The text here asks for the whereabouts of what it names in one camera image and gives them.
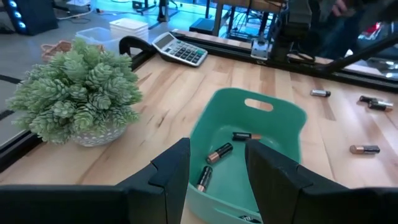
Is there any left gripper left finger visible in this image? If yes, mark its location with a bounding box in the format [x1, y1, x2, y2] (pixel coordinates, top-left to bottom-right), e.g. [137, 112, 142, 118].
[0, 137, 192, 224]

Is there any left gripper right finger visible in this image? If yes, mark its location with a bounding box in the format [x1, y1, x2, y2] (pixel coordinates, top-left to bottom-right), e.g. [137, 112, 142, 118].
[244, 139, 398, 224]

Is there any silver black AA battery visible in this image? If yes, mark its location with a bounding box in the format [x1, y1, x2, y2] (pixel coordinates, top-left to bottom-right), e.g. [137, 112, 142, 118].
[310, 89, 331, 98]
[373, 98, 394, 107]

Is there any teal plastic bin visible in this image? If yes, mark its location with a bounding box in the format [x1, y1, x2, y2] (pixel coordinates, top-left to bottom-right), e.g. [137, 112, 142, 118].
[185, 87, 308, 224]

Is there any green plant in white pot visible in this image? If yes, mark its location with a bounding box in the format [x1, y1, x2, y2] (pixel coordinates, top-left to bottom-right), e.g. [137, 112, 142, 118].
[5, 39, 144, 147]

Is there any wicker basket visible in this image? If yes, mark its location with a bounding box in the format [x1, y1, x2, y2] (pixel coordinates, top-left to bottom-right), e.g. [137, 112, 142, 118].
[40, 39, 105, 63]

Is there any clear plastic bin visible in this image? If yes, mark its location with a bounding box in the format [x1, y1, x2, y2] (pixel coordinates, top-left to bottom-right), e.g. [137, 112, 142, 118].
[75, 26, 121, 54]

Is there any black curved clamp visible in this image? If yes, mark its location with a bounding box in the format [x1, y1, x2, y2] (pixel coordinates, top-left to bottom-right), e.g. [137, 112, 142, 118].
[119, 35, 156, 72]

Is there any person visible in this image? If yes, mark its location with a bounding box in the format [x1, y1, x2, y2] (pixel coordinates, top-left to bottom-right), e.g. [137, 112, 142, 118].
[312, 0, 386, 60]

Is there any stack of white bins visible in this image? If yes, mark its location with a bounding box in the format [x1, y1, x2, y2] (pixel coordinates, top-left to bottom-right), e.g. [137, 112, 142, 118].
[108, 17, 150, 43]

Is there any grey desk calculator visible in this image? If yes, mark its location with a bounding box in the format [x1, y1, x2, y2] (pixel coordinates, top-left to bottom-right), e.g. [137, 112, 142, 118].
[151, 31, 208, 68]

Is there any computer tower with blue lights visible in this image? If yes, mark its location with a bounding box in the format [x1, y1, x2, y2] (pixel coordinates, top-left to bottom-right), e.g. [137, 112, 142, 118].
[1, 0, 59, 36]

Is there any wooden table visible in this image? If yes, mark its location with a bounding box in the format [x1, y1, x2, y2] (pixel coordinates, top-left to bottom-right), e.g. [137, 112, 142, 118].
[213, 0, 289, 35]

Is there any black aluminium table frame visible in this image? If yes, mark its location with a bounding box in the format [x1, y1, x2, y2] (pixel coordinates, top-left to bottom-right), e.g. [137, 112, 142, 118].
[0, 27, 398, 174]

